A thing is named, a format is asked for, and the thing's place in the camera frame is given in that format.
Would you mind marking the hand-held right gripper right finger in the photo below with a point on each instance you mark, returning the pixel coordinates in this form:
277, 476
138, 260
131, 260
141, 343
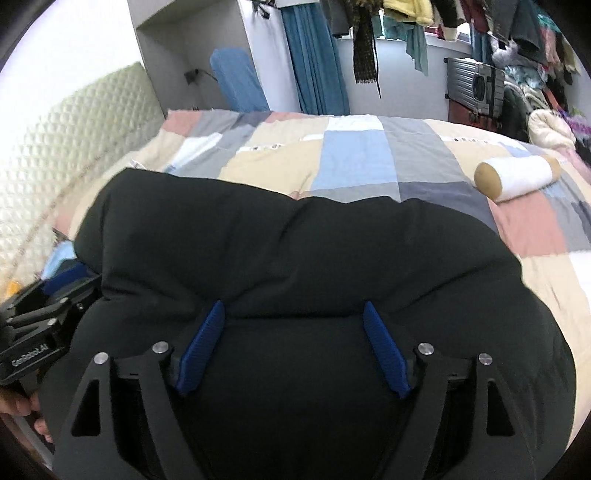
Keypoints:
385, 346

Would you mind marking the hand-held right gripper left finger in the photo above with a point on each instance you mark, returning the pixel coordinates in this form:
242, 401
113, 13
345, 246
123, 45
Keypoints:
203, 346

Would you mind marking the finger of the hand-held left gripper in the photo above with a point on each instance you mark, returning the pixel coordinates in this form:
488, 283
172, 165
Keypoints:
78, 290
64, 277

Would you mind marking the black puffer jacket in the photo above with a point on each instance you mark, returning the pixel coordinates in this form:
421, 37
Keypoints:
300, 258

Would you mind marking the pile of clothes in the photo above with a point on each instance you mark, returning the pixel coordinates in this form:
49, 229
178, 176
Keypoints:
526, 87

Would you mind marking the person's left hand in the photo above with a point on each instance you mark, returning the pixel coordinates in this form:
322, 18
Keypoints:
42, 429

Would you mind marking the light blue cloth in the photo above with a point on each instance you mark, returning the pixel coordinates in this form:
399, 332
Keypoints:
57, 261

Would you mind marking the cream quilted headboard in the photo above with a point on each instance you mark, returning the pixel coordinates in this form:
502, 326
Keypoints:
69, 152

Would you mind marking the patchwork pillow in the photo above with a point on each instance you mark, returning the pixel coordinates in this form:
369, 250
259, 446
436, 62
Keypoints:
184, 143

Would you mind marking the patchwork bed quilt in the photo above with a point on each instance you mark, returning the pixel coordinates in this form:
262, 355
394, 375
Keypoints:
360, 157

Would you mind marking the white and tan bolster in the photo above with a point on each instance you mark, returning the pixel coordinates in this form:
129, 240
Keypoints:
521, 177

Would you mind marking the dark red suitcase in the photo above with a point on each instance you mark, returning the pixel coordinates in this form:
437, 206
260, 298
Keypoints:
471, 115

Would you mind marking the blue fabric covered board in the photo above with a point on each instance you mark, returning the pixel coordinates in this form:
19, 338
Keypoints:
240, 83

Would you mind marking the cream fluffy garment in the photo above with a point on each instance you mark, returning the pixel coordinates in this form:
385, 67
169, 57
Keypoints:
551, 129

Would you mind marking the silver suitcase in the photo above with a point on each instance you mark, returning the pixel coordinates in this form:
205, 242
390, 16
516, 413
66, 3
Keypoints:
475, 85

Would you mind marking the blue curtain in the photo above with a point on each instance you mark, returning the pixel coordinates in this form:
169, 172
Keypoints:
314, 60

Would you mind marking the plaid scarf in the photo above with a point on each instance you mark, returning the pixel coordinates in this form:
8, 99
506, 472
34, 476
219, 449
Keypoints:
364, 50

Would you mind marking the teal cloth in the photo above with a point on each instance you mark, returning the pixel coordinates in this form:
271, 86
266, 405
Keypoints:
415, 46

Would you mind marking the hanging black coat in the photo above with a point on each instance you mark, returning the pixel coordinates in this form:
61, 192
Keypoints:
339, 14

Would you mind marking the hanging yellow jacket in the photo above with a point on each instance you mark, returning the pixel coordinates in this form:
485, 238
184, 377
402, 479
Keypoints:
408, 9

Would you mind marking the hanging black garment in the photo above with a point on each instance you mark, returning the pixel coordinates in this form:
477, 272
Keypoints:
448, 11

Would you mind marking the hanging dark red garment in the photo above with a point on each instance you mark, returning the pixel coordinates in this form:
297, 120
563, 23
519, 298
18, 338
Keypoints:
478, 14

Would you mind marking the hanging grey denim jacket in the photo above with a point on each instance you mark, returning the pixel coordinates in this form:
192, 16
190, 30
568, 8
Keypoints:
526, 23

